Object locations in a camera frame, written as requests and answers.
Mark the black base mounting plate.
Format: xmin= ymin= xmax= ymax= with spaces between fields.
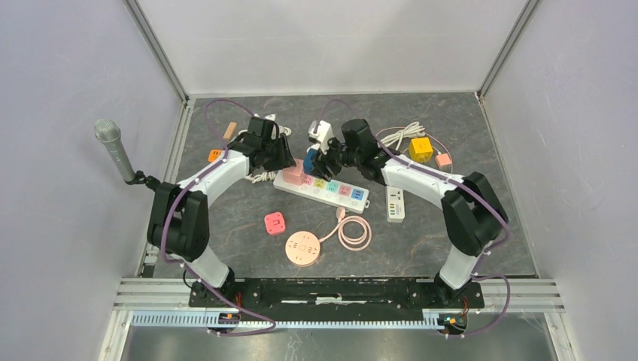
xmin=188 ymin=276 xmax=485 ymax=323

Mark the silver microphone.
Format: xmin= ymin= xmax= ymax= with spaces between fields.
xmin=94 ymin=119 xmax=135 ymax=184

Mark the yellow cube adapter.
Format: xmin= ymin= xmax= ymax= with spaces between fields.
xmin=408 ymin=137 xmax=434 ymax=163

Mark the white bundled power cord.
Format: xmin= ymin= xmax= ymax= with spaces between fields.
xmin=378 ymin=121 xmax=427 ymax=150

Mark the pink white plug adapter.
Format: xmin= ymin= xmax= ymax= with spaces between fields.
xmin=281 ymin=158 xmax=305 ymax=186

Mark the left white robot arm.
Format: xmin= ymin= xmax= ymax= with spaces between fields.
xmin=147 ymin=117 xmax=296 ymax=307

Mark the blue cube adapter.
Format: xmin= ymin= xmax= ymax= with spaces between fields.
xmin=303 ymin=148 xmax=318 ymax=177

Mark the long white power strip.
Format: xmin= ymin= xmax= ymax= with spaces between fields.
xmin=273 ymin=171 xmax=370 ymax=214

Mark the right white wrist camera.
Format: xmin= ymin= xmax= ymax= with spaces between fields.
xmin=308 ymin=120 xmax=334 ymax=154

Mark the orange power strip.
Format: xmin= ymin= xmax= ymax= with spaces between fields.
xmin=207 ymin=149 xmax=223 ymax=163

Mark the pink coiled cable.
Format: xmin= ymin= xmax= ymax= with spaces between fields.
xmin=318 ymin=205 xmax=374 ymax=250

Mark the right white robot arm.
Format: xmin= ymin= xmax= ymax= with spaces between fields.
xmin=305 ymin=119 xmax=510 ymax=307

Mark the small brown wooden block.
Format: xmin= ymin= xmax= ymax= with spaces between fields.
xmin=223 ymin=122 xmax=238 ymax=141

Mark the white plug under orange strip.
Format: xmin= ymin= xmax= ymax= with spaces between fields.
xmin=244 ymin=171 xmax=278 ymax=184

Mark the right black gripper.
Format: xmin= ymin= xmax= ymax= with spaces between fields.
xmin=311 ymin=135 xmax=362 ymax=182

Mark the small white power strip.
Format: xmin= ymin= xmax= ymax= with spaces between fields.
xmin=385 ymin=187 xmax=406 ymax=223

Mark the pink square charger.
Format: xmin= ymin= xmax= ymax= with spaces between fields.
xmin=435 ymin=153 xmax=453 ymax=171

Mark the pink folding extension socket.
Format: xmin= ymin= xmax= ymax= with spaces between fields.
xmin=264 ymin=211 xmax=287 ymax=235

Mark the round pink socket base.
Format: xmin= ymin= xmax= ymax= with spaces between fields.
xmin=284 ymin=231 xmax=321 ymax=268

